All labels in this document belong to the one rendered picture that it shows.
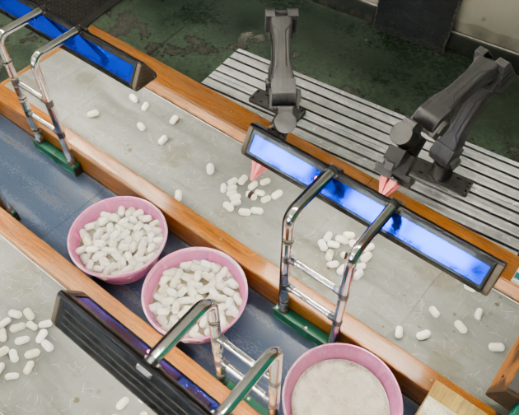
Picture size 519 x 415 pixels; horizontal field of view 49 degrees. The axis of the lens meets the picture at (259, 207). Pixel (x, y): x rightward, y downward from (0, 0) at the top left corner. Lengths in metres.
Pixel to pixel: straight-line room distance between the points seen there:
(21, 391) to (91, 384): 0.16
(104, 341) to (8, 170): 1.03
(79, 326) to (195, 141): 0.89
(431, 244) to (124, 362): 0.63
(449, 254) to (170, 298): 0.69
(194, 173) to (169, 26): 1.99
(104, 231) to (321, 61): 2.00
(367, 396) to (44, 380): 0.75
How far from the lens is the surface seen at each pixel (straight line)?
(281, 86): 1.58
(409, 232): 1.21
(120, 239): 1.63
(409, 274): 1.56
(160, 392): 1.01
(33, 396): 1.47
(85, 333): 1.10
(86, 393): 1.43
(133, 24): 3.69
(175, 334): 1.02
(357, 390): 1.41
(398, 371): 1.41
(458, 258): 1.20
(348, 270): 1.14
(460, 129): 1.73
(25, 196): 1.89
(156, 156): 1.80
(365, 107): 2.06
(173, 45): 3.47
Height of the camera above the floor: 2.03
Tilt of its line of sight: 52 degrees down
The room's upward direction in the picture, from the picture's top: straight up
